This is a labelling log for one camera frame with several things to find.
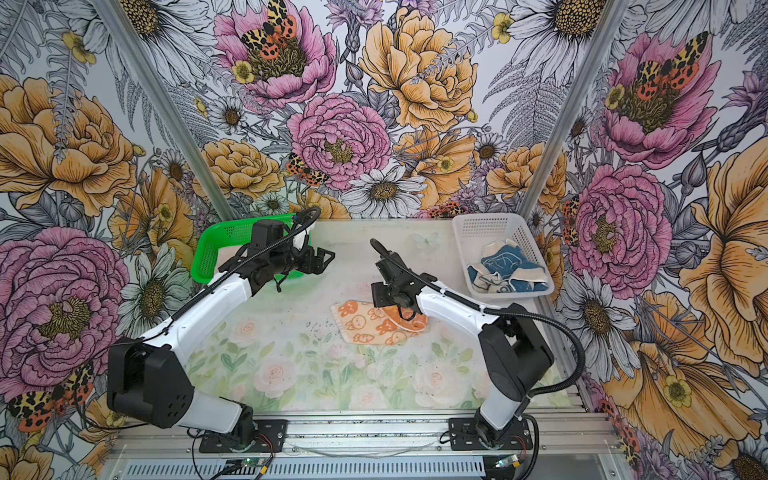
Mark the green plastic basket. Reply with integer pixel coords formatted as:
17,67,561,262
191,212,315,285

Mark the orange patterned towel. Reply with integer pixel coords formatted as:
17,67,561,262
331,300,429,346

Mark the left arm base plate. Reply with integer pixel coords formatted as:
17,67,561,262
198,419,288,454

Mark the left aluminium frame post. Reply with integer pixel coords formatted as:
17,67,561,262
94,1,237,221

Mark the pink towel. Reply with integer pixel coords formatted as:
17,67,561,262
214,246,239,272

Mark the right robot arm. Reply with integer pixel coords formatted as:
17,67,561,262
371,240,554,449

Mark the aluminium frame post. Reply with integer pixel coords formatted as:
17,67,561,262
517,0,630,220
94,1,237,221

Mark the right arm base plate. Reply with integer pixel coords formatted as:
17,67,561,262
441,417,533,451

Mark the aluminium front rail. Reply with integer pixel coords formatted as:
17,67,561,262
108,408,619,460

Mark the blue white patterned towel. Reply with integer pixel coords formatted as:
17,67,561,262
467,239,550,294

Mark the right aluminium frame post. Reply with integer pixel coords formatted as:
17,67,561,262
517,0,630,220

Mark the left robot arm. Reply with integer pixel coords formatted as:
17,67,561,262
106,208,335,447

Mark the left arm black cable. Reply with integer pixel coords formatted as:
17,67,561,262
137,206,322,349

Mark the white plastic basket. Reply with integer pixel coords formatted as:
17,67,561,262
452,213,555,304

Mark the white ventilated cable duct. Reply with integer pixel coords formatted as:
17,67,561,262
113,456,486,479

